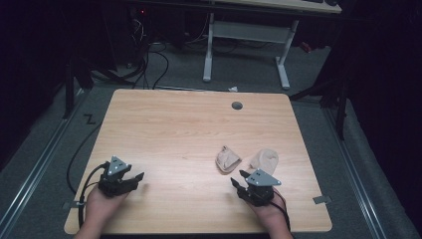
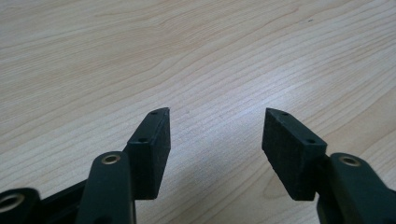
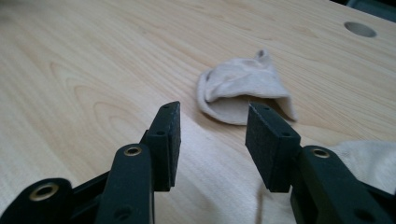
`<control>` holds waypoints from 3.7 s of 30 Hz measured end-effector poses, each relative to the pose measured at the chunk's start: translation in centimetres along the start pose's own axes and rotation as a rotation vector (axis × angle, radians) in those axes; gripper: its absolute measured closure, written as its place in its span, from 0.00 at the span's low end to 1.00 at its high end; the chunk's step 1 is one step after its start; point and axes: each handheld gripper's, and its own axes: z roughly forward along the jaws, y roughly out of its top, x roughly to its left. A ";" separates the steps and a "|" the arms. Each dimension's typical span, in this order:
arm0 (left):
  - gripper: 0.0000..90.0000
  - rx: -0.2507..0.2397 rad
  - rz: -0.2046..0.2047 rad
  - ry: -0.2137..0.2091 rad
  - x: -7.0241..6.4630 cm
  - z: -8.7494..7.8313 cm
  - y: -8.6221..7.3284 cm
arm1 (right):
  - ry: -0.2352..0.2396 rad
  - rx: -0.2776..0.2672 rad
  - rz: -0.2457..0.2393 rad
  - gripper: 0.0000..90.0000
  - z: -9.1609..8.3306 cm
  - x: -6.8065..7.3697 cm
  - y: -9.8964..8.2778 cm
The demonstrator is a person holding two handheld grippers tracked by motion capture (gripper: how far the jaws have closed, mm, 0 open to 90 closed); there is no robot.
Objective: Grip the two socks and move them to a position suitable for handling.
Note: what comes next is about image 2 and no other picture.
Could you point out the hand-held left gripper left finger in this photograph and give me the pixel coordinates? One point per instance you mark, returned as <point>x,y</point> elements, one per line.
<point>149,155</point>

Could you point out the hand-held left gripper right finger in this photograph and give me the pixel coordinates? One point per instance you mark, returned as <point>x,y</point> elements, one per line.
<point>289,155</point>

